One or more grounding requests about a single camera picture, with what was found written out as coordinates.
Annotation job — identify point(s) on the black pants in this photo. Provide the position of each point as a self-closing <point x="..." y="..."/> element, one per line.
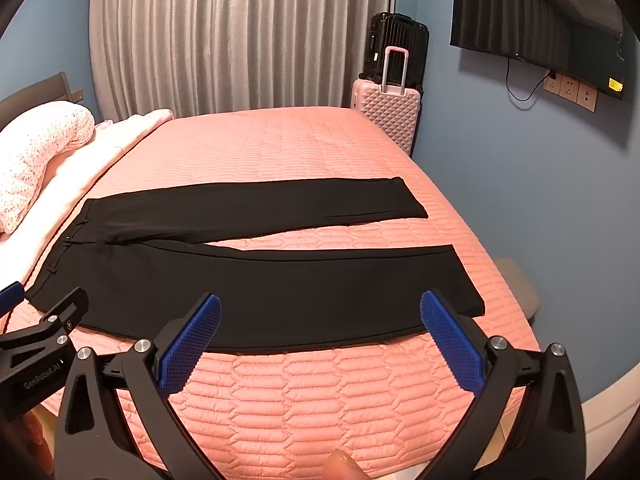
<point x="260" y="280"/>

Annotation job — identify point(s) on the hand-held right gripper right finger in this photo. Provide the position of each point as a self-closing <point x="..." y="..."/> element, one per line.
<point x="452" y="345"/>

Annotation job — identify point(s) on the person's right hand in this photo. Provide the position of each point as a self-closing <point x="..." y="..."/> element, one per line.
<point x="342" y="467"/>

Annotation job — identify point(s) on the floral white pillow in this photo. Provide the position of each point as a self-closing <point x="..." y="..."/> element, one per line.
<point x="40" y="155"/>

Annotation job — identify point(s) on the grey headboard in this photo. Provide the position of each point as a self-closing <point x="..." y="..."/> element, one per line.
<point x="35" y="92"/>

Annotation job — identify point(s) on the beige wall socket panel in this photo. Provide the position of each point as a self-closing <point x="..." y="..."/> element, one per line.
<point x="570" y="91"/>

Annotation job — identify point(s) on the wall-mounted television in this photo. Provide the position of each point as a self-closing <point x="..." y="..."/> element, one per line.
<point x="540" y="20"/>

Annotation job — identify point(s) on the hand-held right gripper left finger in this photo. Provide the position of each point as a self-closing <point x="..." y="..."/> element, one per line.
<point x="192" y="345"/>

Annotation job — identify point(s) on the pink suitcase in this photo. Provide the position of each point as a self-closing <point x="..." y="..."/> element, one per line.
<point x="387" y="110"/>

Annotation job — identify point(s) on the black suitcase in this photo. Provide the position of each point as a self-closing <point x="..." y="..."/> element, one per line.
<point x="397" y="42"/>

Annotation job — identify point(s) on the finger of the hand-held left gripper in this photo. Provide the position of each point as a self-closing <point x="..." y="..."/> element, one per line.
<point x="10" y="296"/>
<point x="47" y="317"/>

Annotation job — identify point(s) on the pink quilted bedspread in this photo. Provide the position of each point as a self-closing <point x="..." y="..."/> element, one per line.
<point x="280" y="145"/>

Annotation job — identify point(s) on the grey pleated curtain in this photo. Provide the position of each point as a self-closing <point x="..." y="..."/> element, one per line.
<point x="240" y="35"/>

